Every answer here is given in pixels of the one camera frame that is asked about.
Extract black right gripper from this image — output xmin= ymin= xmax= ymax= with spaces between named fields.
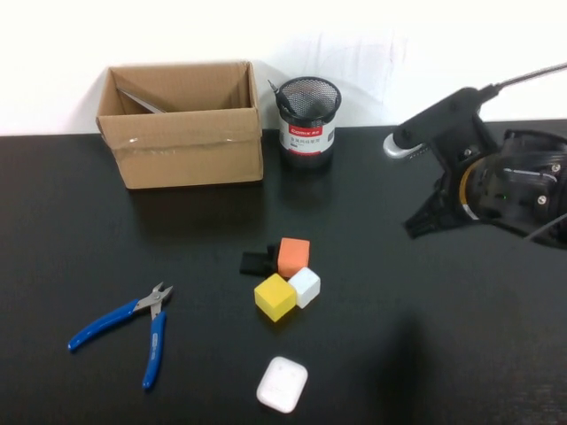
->
xmin=401 ymin=163 xmax=478 ymax=241

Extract blue handled cutting pliers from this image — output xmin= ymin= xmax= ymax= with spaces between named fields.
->
xmin=67 ymin=282 xmax=175 ymax=390

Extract red handled scissors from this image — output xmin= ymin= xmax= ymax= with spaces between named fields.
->
xmin=115 ymin=86 xmax=169 ymax=114

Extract orange cube block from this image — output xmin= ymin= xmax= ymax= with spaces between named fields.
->
xmin=277 ymin=237 xmax=312 ymax=279

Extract white cube block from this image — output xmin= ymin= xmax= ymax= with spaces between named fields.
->
xmin=287 ymin=267 xmax=322 ymax=310

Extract black mesh pen holder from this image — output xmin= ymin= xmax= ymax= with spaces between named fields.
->
xmin=275 ymin=75 xmax=343 ymax=169

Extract yellow cube block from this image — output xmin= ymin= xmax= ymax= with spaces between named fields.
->
xmin=253 ymin=273 xmax=298 ymax=323

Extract black foam block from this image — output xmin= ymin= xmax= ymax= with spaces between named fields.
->
xmin=238 ymin=243 xmax=282 ymax=275

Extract white earbuds case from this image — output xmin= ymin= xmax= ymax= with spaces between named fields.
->
xmin=255 ymin=356 xmax=309 ymax=415

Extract brown cardboard box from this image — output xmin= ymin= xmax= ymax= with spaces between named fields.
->
xmin=96 ymin=60 xmax=266 ymax=190

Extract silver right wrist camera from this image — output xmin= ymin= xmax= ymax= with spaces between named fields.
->
xmin=382 ymin=131 xmax=429 ymax=160

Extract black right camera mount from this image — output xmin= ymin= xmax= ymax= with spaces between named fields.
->
xmin=392 ymin=87 xmax=497 ymax=178

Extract grey right camera cable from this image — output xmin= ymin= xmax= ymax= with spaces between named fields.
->
xmin=485 ymin=61 xmax=567 ymax=97

